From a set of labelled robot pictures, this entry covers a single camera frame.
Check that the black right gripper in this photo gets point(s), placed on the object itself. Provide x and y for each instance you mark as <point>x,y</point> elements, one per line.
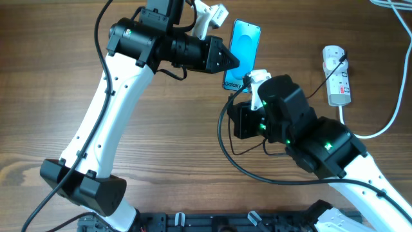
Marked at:
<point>241,113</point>

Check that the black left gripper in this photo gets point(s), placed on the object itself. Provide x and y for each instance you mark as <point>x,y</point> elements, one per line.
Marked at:
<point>212,46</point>

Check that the blue screen Galaxy smartphone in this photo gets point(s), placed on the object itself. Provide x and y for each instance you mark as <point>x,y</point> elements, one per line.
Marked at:
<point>244,45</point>

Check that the white power strip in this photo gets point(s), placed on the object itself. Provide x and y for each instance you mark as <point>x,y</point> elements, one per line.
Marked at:
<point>337,86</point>

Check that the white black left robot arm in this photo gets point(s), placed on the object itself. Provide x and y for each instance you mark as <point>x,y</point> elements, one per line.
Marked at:
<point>137,45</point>

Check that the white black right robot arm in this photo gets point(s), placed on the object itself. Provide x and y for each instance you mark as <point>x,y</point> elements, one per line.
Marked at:
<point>279,112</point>

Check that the white USB charger plug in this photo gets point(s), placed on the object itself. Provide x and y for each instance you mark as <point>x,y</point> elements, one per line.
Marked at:
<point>330,63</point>

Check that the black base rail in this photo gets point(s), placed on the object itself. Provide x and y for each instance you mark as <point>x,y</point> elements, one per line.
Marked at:
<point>181,222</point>

